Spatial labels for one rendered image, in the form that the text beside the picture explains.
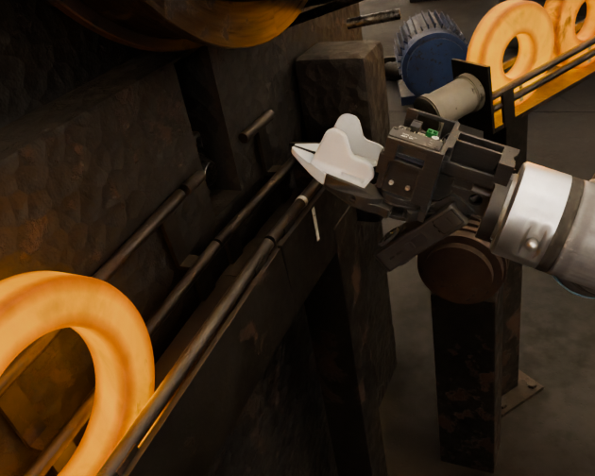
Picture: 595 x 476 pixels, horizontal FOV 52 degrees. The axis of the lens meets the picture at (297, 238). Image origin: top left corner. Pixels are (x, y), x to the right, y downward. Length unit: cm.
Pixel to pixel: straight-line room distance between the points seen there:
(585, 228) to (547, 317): 102
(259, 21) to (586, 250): 34
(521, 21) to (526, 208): 49
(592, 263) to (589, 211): 4
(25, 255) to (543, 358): 119
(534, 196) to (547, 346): 97
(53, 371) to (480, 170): 40
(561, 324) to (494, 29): 82
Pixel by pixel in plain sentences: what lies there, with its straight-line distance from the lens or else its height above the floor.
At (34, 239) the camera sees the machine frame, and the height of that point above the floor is 81.
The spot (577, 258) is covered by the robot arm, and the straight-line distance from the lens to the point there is 57.
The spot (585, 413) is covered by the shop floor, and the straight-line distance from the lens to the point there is 138.
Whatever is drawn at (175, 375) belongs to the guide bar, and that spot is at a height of 70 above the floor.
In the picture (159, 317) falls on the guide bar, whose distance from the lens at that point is 55.
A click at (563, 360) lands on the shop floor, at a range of 147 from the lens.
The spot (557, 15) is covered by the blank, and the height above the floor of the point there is 75.
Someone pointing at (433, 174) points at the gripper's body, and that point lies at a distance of 55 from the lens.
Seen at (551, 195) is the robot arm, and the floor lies 73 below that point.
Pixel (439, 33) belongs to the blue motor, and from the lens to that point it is 266.
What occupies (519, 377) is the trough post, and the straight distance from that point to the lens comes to 141.
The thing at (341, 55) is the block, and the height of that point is 80.
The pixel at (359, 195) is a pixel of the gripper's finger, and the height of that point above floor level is 74.
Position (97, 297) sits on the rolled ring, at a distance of 43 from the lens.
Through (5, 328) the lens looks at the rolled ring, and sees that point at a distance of 38.
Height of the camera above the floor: 101
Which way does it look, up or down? 31 degrees down
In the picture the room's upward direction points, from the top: 11 degrees counter-clockwise
